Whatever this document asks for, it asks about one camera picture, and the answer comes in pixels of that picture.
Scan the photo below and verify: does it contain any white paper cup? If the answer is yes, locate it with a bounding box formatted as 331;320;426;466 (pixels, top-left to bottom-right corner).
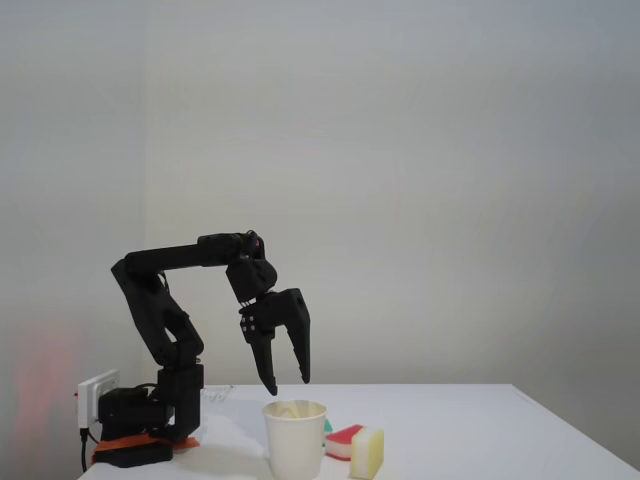
262;399;328;480

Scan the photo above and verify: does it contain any red sponge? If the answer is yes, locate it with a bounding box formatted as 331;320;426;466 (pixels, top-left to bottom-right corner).
324;423;366;462

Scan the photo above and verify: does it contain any large yellow sponge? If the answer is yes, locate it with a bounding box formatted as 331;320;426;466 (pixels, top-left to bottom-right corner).
349;426;386;480

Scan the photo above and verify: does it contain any orange clamp pad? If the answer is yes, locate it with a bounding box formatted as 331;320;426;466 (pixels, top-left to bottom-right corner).
91;432;201;455

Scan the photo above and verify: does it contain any black table clamp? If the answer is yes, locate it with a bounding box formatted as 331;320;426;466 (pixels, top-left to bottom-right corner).
93;442;174;470

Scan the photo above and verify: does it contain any white power strip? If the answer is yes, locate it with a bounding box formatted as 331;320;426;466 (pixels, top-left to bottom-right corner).
76;368;122;432

